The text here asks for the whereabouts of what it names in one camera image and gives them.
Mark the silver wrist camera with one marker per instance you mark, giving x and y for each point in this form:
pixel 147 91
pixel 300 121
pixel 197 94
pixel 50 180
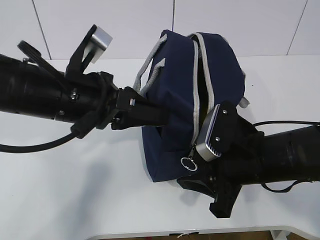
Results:
pixel 203 146
pixel 98 42

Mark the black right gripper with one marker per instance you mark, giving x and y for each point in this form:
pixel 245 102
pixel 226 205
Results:
pixel 239 142

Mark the navy blue lunch bag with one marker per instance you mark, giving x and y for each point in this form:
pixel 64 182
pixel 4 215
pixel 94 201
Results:
pixel 188 76

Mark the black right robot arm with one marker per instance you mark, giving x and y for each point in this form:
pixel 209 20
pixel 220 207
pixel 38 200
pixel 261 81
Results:
pixel 286 156

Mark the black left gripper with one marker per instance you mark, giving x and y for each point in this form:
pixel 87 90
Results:
pixel 92 102

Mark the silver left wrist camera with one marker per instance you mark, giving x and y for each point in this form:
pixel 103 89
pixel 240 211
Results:
pixel 98 42

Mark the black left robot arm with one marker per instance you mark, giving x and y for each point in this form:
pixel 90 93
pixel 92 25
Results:
pixel 28 89

